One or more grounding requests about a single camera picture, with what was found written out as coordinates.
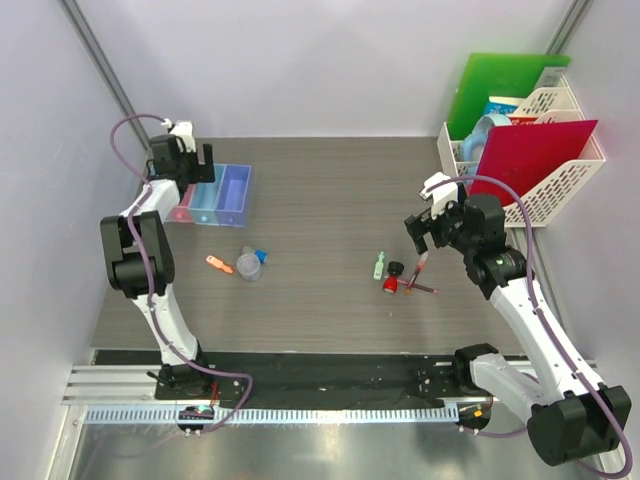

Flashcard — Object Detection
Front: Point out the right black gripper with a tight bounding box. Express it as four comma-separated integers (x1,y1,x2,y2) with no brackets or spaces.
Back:
406,192,478,256

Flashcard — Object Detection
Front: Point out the blue drawer box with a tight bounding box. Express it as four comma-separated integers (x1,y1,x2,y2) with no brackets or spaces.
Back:
189,164,226,226

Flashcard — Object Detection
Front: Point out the red ink bottle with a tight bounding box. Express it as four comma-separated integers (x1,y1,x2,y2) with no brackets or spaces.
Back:
383,261,404,294

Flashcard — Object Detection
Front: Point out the purple drawer box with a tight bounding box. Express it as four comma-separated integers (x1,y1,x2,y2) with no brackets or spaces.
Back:
215,164,252,228

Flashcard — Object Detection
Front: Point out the pink drawer box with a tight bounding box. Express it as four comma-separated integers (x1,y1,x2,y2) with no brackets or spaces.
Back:
168,185,195,224

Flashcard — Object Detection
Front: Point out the clear paper clip jar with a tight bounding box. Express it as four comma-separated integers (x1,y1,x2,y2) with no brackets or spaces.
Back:
236,253,262,282

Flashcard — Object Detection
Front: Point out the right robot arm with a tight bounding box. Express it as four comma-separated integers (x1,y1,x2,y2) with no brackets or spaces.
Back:
404,190,633,479

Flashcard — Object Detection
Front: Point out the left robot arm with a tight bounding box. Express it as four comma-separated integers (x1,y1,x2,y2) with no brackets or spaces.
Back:
100,133,213,399

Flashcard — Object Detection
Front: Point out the dark red pen refill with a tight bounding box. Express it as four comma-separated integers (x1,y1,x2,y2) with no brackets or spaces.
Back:
397,278,439,295

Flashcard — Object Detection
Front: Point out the green correction tape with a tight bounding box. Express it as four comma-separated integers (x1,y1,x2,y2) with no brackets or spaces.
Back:
373,251,386,281

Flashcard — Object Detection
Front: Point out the blue tape roll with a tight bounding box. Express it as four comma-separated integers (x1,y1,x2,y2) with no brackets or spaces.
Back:
459,113,512,163

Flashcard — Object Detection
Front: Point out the orange utility knife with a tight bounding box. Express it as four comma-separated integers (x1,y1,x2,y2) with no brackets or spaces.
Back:
206,255,234,275

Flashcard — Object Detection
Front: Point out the magenta folder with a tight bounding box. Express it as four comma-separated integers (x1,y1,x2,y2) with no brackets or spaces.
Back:
476,120,598,196

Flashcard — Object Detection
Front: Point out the red white book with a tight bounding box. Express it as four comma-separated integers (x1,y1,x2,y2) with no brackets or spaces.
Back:
509,116,538,125

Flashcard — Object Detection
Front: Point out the blue white book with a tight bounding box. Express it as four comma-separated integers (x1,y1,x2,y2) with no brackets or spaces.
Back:
483,96,525,115

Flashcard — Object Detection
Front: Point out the green folder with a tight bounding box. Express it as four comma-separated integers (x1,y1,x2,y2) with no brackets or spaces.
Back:
447,53,571,140

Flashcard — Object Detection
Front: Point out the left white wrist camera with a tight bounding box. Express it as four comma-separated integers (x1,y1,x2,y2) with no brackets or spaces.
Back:
161,118,197,153

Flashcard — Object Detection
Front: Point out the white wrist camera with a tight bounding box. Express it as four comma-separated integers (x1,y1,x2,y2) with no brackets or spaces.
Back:
418,172,460,219
161,118,197,153

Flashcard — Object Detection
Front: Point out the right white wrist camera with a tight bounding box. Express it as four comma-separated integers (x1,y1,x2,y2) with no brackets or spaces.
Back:
418,172,460,219

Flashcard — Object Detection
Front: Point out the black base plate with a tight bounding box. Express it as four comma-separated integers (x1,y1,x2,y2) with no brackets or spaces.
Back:
95,350,487,410

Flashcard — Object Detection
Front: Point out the slotted cable duct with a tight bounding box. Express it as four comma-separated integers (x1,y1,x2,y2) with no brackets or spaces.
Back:
84,404,459,426

